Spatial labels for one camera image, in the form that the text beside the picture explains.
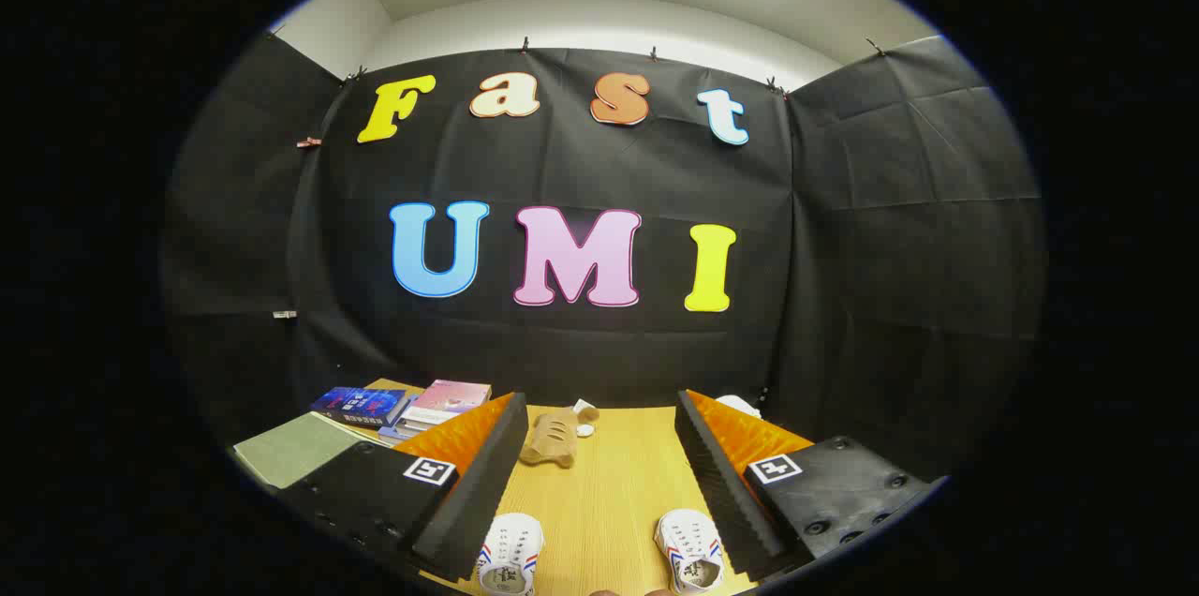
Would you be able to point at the black backdrop cloth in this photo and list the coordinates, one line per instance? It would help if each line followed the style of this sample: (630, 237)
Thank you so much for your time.
(581, 343)

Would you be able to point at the white shoe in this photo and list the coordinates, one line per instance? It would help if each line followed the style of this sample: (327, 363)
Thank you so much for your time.
(510, 551)
(688, 551)

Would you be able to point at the brown plush toy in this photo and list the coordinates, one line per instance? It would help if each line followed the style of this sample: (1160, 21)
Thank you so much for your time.
(553, 441)

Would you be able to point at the grey book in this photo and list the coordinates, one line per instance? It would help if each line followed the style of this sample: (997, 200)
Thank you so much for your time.
(421, 425)

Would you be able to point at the dark blue book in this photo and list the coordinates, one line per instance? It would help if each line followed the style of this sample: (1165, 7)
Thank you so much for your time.
(361, 405)

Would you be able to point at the small white tag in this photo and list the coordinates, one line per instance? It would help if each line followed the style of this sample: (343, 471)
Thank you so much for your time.
(584, 406)

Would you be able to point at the pink cover book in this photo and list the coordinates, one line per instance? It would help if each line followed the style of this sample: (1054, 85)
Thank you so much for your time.
(451, 395)

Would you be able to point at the pale blue book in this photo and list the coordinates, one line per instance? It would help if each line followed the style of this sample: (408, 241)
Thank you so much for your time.
(392, 432)

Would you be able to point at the cream fabric storage box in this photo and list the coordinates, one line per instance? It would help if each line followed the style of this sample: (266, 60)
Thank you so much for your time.
(290, 451)

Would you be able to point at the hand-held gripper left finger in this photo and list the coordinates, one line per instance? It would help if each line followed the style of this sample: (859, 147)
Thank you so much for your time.
(473, 502)

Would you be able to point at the white soft toy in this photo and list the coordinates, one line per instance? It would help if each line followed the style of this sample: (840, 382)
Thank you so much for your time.
(740, 406)

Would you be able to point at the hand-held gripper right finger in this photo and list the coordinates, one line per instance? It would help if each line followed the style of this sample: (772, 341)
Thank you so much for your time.
(726, 502)

